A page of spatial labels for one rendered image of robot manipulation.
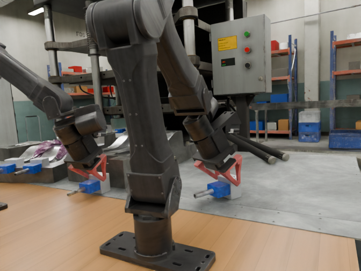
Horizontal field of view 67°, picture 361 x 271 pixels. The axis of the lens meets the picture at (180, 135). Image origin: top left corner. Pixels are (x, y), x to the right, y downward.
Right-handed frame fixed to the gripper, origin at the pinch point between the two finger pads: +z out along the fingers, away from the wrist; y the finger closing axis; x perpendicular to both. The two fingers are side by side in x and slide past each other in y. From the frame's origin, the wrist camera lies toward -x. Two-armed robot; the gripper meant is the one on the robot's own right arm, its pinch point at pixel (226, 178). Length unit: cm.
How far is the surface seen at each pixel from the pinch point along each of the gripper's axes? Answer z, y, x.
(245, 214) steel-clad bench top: 1.5, -11.1, 6.7
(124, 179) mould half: -7.5, 25.4, 16.8
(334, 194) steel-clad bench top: 14.2, -17.1, -15.4
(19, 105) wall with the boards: -28, 813, -13
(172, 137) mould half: -1.7, 38.8, -10.2
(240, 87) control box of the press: 9, 56, -68
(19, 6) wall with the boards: -241, 827, -172
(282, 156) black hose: 23.0, 13.5, -34.7
